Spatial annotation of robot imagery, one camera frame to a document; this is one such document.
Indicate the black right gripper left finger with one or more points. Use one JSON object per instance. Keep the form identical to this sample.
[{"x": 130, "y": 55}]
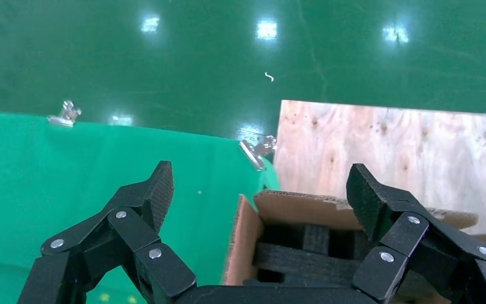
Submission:
[{"x": 130, "y": 228}]

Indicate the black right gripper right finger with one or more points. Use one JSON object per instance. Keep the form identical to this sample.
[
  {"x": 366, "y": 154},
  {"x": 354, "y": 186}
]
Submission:
[{"x": 410, "y": 235}]

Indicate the large open cardboard carton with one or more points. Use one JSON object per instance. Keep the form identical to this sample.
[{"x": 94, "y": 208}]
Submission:
[{"x": 243, "y": 243}]

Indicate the light plywood board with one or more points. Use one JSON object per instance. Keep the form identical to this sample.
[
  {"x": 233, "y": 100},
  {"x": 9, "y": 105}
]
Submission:
[{"x": 394, "y": 147}]

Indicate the green table cloth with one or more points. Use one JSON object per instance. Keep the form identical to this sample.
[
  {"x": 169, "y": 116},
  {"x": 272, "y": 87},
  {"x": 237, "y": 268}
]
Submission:
[{"x": 58, "y": 168}]

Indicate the black foam insert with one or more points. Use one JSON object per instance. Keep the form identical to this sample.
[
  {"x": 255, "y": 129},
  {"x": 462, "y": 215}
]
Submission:
[{"x": 301, "y": 262}]

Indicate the silver metal binder clip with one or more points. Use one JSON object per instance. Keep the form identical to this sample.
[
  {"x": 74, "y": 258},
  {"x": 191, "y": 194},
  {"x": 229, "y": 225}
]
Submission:
[
  {"x": 255, "y": 151},
  {"x": 65, "y": 115}
]

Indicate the curled white floor scrap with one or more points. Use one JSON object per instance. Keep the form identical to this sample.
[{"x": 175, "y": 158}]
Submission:
[{"x": 269, "y": 77}]

